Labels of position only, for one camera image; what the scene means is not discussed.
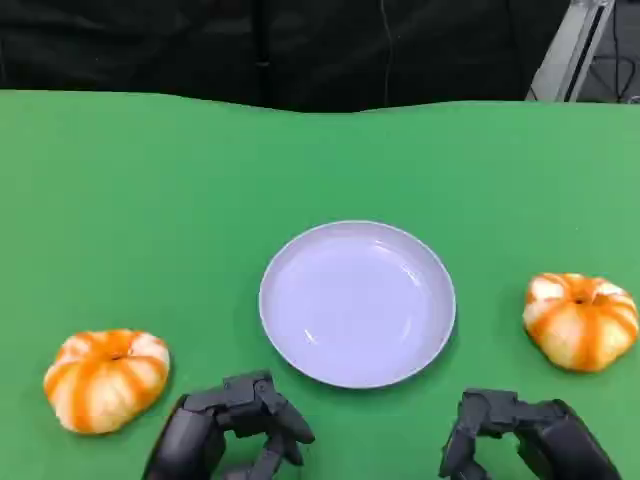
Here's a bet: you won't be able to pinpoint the thin black hanging cable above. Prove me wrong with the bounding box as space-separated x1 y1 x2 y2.
379 0 396 109

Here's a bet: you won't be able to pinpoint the orange white toy bread roll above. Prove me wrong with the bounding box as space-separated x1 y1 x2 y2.
522 272 640 374
43 328 171 435

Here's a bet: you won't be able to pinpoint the lilac plate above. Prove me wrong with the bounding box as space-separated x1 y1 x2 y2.
258 219 457 391

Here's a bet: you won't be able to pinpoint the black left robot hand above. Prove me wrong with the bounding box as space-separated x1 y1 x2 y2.
142 369 316 480

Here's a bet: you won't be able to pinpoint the grey aluminium frame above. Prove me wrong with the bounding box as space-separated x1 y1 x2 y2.
524 0 619 102

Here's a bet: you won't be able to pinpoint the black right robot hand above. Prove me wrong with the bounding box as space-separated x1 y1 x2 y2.
438 388 622 480

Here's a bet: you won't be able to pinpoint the black floor cables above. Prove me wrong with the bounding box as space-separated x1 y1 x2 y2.
594 29 640 104

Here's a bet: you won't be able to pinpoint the green table cloth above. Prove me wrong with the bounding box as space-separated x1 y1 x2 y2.
0 88 640 480

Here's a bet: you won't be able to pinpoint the black backdrop curtain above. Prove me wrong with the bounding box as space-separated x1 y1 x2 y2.
0 0 574 114

